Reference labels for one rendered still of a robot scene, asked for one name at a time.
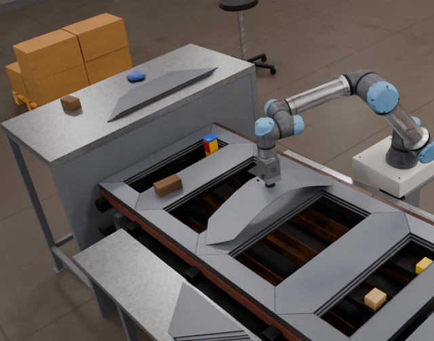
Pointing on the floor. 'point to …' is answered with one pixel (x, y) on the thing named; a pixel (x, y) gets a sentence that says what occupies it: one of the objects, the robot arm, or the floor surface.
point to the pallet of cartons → (69, 60)
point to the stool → (243, 28)
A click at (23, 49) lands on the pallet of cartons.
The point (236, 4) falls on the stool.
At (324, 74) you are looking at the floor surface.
